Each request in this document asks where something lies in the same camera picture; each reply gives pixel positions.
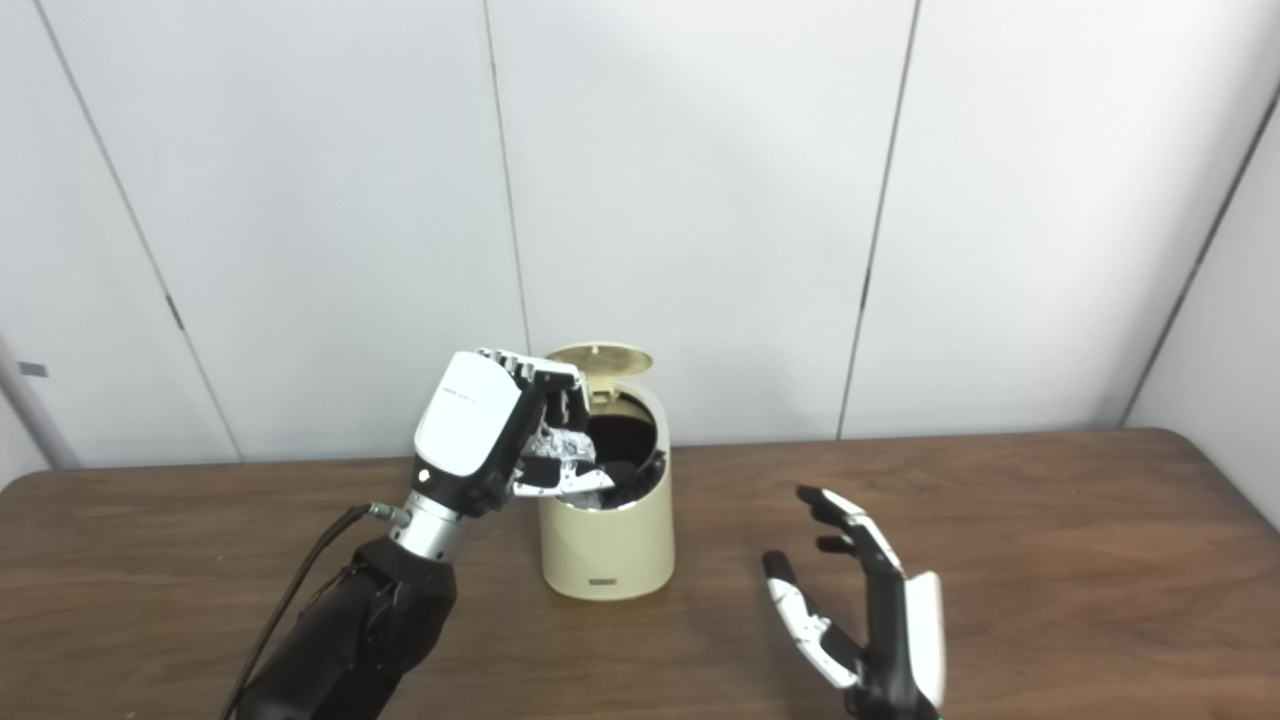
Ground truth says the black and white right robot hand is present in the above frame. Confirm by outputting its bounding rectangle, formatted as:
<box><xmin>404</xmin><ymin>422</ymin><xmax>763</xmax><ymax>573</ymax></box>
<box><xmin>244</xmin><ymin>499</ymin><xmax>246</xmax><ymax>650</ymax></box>
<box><xmin>762</xmin><ymin>486</ymin><xmax>946</xmax><ymax>713</ymax></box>

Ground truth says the cream-colored bin body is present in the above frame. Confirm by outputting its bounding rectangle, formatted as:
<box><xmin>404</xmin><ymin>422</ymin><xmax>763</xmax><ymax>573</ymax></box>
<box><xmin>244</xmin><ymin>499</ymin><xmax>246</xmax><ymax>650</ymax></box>
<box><xmin>540</xmin><ymin>380</ymin><xmax>676</xmax><ymax>602</ymax></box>

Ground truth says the black bin liner bag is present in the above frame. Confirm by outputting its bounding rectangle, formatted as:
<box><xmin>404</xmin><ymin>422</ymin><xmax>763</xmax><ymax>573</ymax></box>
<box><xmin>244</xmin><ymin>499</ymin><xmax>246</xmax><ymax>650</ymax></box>
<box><xmin>585</xmin><ymin>412</ymin><xmax>668</xmax><ymax>511</ymax></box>

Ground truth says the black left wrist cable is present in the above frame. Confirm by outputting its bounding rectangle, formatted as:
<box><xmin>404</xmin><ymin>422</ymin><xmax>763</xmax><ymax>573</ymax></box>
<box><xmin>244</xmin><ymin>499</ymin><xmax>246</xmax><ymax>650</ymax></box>
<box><xmin>220</xmin><ymin>503</ymin><xmax>411</xmax><ymax>720</ymax></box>

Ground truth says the white paper ball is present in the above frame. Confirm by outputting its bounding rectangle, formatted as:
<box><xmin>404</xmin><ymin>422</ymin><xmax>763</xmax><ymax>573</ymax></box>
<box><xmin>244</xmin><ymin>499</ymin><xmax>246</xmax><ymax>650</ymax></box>
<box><xmin>530</xmin><ymin>428</ymin><xmax>591</xmax><ymax>463</ymax></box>

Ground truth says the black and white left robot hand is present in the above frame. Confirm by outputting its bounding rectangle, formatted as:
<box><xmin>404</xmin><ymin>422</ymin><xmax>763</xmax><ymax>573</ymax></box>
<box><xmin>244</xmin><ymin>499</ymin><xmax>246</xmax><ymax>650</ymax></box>
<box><xmin>413</xmin><ymin>348</ymin><xmax>616</xmax><ymax>519</ymax></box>

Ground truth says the round cream-colored bin lid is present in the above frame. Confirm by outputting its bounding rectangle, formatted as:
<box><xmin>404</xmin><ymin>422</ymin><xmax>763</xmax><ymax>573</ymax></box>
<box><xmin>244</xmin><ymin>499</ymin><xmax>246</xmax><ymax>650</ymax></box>
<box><xmin>546</xmin><ymin>343</ymin><xmax>654</xmax><ymax>401</ymax></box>

